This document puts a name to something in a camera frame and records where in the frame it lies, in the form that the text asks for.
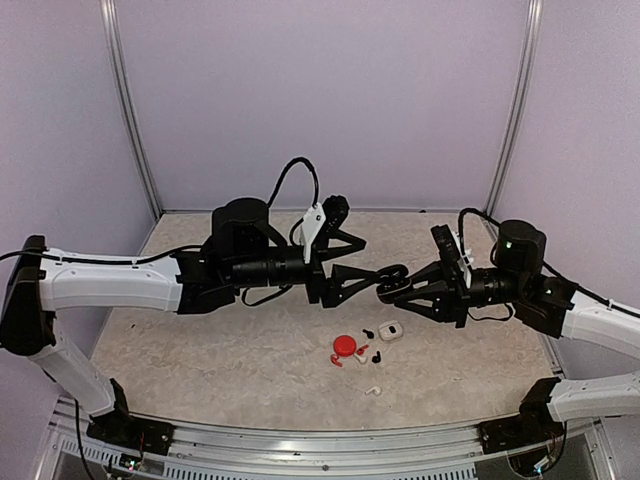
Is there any aluminium frame post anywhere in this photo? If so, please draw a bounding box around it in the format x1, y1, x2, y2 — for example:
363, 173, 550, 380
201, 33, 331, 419
99, 0, 164, 222
484, 0, 544, 215

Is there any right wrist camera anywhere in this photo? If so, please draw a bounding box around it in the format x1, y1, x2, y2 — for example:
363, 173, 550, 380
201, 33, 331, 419
431, 224, 472, 288

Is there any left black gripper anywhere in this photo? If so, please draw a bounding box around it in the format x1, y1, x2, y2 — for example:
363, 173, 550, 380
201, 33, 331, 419
231, 231, 382, 308

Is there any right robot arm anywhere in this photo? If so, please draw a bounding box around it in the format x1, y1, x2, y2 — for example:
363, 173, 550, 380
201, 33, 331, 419
377, 220, 639, 444

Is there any right camera cable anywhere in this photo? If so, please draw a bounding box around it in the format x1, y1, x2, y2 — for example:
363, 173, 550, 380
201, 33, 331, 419
457, 207, 501, 251

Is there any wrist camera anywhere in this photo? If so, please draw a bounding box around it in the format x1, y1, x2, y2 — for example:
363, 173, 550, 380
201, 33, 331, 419
300, 195, 349, 264
431, 224, 472, 288

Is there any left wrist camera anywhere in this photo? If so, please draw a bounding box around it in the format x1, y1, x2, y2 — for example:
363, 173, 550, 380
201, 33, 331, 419
300, 195, 349, 264

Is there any left camera cable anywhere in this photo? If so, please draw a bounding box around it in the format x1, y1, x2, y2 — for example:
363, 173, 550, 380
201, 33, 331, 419
266, 157, 321, 209

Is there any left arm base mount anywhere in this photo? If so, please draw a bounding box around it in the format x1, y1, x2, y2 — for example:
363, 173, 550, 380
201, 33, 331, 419
87, 417, 175, 456

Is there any red earbud left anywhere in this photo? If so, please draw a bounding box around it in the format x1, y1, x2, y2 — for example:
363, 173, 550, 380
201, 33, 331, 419
330, 354, 343, 368

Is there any white earbud charging case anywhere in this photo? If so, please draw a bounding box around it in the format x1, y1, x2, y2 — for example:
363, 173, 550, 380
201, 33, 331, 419
378, 322, 404, 343

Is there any black earbud charging case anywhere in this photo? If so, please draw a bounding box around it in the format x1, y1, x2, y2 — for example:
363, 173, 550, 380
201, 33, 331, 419
376, 264, 412, 304

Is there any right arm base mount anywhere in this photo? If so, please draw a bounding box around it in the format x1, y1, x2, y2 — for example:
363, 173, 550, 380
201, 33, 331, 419
478, 415, 565, 454

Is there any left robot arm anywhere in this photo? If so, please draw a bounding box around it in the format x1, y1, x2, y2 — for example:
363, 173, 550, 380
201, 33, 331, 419
1, 196, 381, 445

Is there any front aluminium rail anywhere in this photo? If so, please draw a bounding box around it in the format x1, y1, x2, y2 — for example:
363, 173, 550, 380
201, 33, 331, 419
34, 404, 616, 480

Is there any left aluminium frame post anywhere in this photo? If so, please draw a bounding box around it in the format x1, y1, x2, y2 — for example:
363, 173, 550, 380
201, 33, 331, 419
99, 0, 164, 222

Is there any camera cable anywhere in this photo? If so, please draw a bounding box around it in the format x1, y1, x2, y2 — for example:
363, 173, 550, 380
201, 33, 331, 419
266, 157, 321, 209
457, 207, 501, 251

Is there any right aluminium frame post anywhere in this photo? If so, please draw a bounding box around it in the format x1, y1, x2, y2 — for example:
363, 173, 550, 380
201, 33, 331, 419
484, 0, 544, 215

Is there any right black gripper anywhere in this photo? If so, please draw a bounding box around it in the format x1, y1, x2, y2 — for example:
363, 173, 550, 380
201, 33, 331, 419
393, 260, 528, 329

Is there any red round charging case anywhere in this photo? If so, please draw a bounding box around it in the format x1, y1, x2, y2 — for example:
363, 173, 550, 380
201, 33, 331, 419
333, 335, 358, 357

